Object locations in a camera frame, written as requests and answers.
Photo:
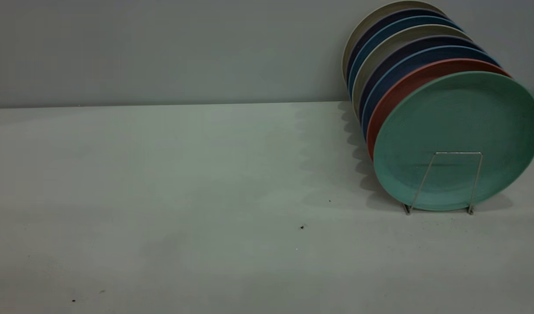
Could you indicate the dark purple round plate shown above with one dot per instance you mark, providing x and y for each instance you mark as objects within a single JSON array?
[
  {"x": 424, "y": 43},
  {"x": 380, "y": 24}
]

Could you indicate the beige round plate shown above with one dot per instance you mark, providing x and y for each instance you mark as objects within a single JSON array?
[
  {"x": 406, "y": 37},
  {"x": 380, "y": 12}
]

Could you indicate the teal blue round plate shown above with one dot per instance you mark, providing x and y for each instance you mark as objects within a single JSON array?
[{"x": 378, "y": 37}]

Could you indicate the pink round plate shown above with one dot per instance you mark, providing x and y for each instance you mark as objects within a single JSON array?
[{"x": 424, "y": 72}]

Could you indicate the green round plate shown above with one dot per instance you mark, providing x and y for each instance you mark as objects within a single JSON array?
[{"x": 459, "y": 131}]

